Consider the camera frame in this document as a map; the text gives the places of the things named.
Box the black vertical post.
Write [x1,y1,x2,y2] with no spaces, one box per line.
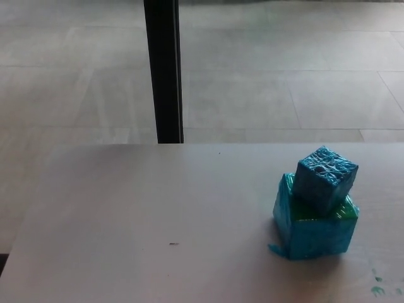
[143,0,185,145]

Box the small blue cube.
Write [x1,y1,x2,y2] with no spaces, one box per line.
[290,145,360,216]

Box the big blue-green wrapped cube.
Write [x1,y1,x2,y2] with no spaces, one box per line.
[267,172,361,261]

